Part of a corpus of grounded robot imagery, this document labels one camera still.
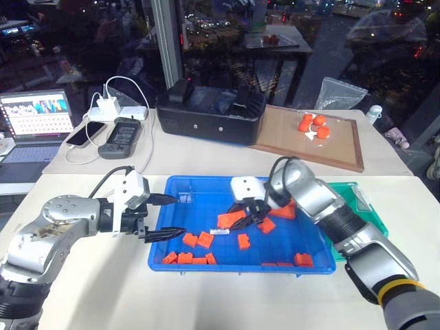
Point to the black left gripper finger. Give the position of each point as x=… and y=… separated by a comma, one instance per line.
x=165, y=235
x=163, y=199

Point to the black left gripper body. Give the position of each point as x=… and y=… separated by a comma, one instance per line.
x=132, y=221

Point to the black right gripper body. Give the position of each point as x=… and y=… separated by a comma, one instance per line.
x=256, y=208

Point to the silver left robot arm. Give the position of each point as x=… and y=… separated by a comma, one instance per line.
x=65, y=209

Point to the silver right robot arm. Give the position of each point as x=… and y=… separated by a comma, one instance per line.
x=361, y=240

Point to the blue plastic bin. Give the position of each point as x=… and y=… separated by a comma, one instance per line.
x=206, y=206

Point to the green plastic bin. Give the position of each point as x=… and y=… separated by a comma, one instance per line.
x=371, y=213

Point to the small silver battery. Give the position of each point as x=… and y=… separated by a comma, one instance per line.
x=220, y=231

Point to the wooden framed board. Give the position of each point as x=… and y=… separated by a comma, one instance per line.
x=275, y=137

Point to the black handheld controller device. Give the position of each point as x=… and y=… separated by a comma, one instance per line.
x=120, y=137

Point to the black equipment case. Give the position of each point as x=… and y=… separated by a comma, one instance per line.
x=206, y=120

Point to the white power strip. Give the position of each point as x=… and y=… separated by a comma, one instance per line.
x=132, y=111

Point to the orange toy piece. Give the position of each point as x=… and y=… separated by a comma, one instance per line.
x=323, y=132
x=319, y=120
x=305, y=122

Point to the smartphone with dark screen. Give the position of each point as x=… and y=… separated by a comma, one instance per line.
x=86, y=134

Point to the white charger plug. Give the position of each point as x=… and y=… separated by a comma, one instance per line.
x=107, y=104

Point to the open laptop computer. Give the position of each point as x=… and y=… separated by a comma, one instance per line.
x=34, y=137

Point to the clear plastic zip bag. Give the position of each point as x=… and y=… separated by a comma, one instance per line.
x=338, y=94

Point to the small white bottle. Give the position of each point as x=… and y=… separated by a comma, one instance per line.
x=373, y=115

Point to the pink soft object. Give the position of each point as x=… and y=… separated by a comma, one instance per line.
x=397, y=137

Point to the background table with tray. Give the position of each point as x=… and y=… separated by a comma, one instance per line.
x=275, y=43

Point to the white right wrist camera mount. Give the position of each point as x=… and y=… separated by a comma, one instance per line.
x=245, y=188

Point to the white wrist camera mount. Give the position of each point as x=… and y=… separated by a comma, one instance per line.
x=245, y=188
x=132, y=187

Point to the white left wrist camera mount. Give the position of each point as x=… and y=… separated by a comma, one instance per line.
x=132, y=187

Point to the aluminium profile post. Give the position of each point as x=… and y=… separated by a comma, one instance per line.
x=168, y=44

